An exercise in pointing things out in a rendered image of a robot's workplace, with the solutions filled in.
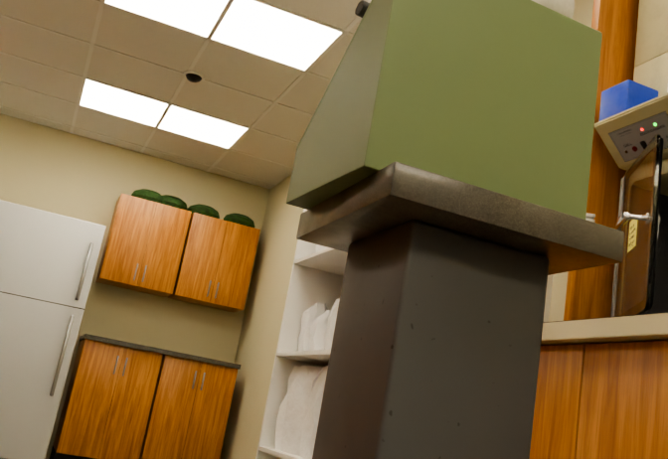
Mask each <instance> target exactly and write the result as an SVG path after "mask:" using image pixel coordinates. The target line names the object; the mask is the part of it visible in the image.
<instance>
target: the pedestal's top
mask: <svg viewBox="0 0 668 459"><path fill-rule="evenodd" d="M410 221H419V222H422V223H426V224H429V225H433V226H436V227H440V228H443V229H447V230H453V231H457V232H460V233H464V234H467V235H471V236H474V237H478V238H481V239H485V240H488V241H492V242H495V243H499V244H502V245H506V246H510V247H513V248H517V249H520V250H524V251H527V252H531V253H534V254H538V255H541V256H544V257H546V258H548V259H549V261H550V263H549V273H548V275H551V274H557V273H562V272H568V271H574V270H579V269H585V268H591V267H596V266H602V265H608V264H614V263H618V262H622V255H623V242H624V231H622V230H618V229H613V228H610V227H607V226H603V225H600V224H597V223H594V222H590V221H587V220H584V219H581V218H577V217H574V216H571V215H568V214H564V213H561V212H558V211H555V210H551V209H548V208H545V207H542V206H538V205H535V204H532V203H529V202H525V201H522V200H519V199H516V198H512V197H509V196H506V195H503V194H499V193H496V192H493V191H490V190H486V189H483V188H480V187H477V186H473V185H470V184H467V183H464V182H460V181H457V180H454V179H451V178H447V177H444V176H441V175H438V174H434V173H431V172H429V171H426V170H422V169H419V168H416V167H413V166H409V165H406V164H403V163H400V162H394V163H392V164H390V165H388V166H387V167H385V168H383V169H381V170H379V171H378V172H376V173H374V174H372V175H370V176H369V177H367V178H365V179H363V180H361V181H360V182H358V183H356V184H354V185H352V186H351V187H349V188H347V189H345V190H343V191H341V192H340V193H338V194H336V195H334V196H332V197H331V198H329V199H327V200H325V201H323V202H322V203H320V204H318V205H316V206H314V207H313V208H311V209H309V210H307V211H305V212H304V213H302V214H301V215H300V220H299V225H298V230H297V235H296V238H297V239H300V240H304V241H307V242H311V243H315V244H319V245H323V246H327V247H330V248H334V249H338V250H342V251H346V252H348V249H349V245H350V244H351V243H353V242H356V241H358V240H361V239H363V238H366V237H369V236H371V235H374V234H377V233H379V232H382V231H385V230H389V229H392V228H394V227H397V226H400V225H402V224H405V223H407V222H410Z"/></svg>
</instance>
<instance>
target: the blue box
mask: <svg viewBox="0 0 668 459"><path fill-rule="evenodd" d="M658 92H659V91H658V90H656V89H653V88H651V87H648V86H646V85H643V84H641V83H638V82H635V81H633V80H630V79H628V80H626V81H623V82H621V83H619V84H617V85H615V86H613V87H611V88H608V89H606V90H604V91H603V92H602V93H601V101H600V112H599V121H601V120H604V119H606V118H609V117H611V116H612V115H615V114H617V113H620V112H622V111H624V110H627V109H629V108H631V107H634V106H636V105H639V104H641V103H643V102H646V101H648V100H651V99H653V98H655V97H658Z"/></svg>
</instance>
